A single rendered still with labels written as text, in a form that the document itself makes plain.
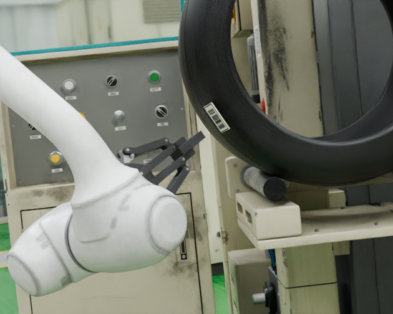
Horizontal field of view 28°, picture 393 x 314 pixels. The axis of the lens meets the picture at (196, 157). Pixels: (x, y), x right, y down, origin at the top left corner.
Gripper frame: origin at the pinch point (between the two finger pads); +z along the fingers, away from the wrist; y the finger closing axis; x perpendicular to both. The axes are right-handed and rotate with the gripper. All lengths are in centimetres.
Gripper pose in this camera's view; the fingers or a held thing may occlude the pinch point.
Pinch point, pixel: (188, 145)
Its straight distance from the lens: 139.2
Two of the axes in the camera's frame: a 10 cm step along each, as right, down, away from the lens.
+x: 5.8, -3.6, -7.3
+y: 5.8, 8.1, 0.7
